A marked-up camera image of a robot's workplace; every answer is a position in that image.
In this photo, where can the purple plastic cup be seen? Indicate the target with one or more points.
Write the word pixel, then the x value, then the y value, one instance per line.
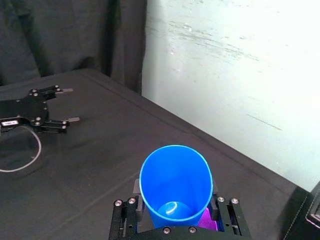
pixel 208 220

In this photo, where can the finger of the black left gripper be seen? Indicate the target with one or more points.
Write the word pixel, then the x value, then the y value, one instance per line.
pixel 53 90
pixel 56 125

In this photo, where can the blue plastic cup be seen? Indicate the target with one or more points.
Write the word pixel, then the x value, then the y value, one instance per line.
pixel 176 185

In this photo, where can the dark grey curtain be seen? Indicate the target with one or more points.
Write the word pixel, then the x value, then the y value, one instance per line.
pixel 62 37

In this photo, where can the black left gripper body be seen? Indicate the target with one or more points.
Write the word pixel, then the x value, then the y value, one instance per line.
pixel 23 110

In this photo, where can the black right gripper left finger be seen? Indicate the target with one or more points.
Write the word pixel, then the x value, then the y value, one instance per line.
pixel 119 220

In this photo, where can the black stitched leather case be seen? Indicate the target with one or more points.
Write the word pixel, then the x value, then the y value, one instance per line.
pixel 303 215

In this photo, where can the black table cloth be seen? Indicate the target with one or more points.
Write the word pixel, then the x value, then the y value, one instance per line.
pixel 95 160

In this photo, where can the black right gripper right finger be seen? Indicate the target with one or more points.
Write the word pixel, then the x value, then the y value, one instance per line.
pixel 233 217

